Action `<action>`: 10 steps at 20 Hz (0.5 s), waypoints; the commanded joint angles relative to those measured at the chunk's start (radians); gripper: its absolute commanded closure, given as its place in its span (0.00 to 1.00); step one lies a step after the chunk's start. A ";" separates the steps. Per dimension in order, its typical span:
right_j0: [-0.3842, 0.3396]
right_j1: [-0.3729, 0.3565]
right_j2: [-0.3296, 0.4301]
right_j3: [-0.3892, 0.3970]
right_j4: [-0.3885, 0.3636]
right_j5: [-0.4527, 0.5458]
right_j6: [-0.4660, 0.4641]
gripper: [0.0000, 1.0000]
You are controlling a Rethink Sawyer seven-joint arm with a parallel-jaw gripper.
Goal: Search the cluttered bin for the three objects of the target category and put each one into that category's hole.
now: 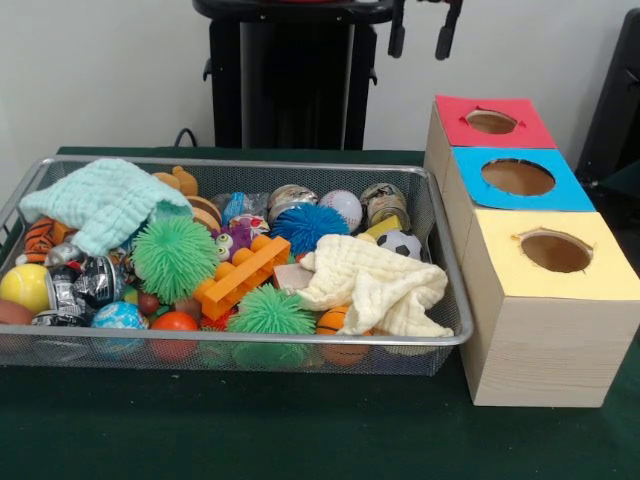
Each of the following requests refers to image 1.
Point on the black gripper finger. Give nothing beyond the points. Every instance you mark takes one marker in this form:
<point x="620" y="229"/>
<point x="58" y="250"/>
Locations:
<point x="397" y="30"/>
<point x="447" y="30"/>

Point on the crushed clear plastic bottle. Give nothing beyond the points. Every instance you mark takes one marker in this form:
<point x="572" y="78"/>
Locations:
<point x="240" y="205"/>

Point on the mint green cloth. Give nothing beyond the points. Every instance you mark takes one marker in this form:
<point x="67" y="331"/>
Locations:
<point x="100" y="200"/>

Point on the silver mesh bin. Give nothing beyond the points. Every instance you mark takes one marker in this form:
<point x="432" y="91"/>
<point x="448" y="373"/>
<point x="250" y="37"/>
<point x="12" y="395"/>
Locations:
<point x="390" y="362"/>

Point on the wooden box with three holes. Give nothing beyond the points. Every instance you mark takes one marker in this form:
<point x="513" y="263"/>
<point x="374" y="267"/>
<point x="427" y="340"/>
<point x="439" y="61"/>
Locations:
<point x="550" y="350"/>

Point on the white toy baseball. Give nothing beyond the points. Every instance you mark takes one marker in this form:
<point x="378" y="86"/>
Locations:
<point x="342" y="207"/>

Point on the black and white soccer ball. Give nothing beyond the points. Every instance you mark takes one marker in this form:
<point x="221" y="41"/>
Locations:
<point x="400" y="245"/>

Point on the blue spiky rubber ball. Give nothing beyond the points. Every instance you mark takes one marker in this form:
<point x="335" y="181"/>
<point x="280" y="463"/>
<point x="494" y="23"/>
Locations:
<point x="305" y="227"/>

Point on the dark green tablecloth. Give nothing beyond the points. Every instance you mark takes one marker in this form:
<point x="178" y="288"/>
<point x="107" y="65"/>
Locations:
<point x="300" y="430"/>
<point x="627" y="182"/>

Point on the cream cloth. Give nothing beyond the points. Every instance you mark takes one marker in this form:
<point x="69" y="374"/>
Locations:
<point x="370" y="280"/>

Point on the orange toy building block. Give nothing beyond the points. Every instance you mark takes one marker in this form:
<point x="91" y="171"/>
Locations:
<point x="240" y="280"/>

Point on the green spiky rubber ball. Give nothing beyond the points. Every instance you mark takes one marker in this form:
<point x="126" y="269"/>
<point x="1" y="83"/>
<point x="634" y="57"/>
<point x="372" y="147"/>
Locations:
<point x="175" y="260"/>
<point x="267" y="312"/>

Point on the crushed black can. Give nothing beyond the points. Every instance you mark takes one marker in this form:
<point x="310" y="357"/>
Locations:
<point x="95" y="285"/>

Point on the yellow ball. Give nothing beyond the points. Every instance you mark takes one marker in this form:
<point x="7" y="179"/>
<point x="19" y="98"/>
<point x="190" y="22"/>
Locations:
<point x="25" y="287"/>

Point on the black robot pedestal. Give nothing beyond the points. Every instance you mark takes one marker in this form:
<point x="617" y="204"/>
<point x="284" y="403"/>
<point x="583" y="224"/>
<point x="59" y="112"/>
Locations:
<point x="300" y="75"/>

